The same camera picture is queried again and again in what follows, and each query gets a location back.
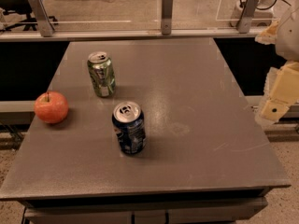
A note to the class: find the middle metal bracket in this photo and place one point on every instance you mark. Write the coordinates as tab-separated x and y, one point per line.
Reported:
166	19

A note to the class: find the metal bracket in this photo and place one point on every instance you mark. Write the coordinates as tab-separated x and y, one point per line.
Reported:
166	19
42	19
244	23

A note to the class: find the black cable background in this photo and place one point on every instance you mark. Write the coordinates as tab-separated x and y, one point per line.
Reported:
267	4

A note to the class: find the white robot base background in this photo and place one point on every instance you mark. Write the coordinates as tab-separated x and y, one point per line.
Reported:
263	12

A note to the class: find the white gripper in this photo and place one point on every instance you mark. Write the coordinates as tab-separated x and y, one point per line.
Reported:
289	36

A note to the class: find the right metal bracket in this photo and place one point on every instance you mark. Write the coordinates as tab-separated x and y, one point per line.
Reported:
244	23

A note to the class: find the left metal bracket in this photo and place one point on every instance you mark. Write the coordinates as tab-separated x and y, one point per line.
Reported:
42	19

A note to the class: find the black office chair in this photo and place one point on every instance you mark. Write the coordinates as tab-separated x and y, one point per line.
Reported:
21	7

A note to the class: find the metal rail beam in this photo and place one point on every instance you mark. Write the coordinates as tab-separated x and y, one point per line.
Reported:
122	34

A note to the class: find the green soda can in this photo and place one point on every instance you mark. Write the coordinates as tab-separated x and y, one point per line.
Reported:
101	72

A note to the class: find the red apple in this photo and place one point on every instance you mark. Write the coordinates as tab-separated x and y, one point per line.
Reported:
51	107

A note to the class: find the blue pepsi can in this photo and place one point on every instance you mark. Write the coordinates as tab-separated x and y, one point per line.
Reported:
128	122

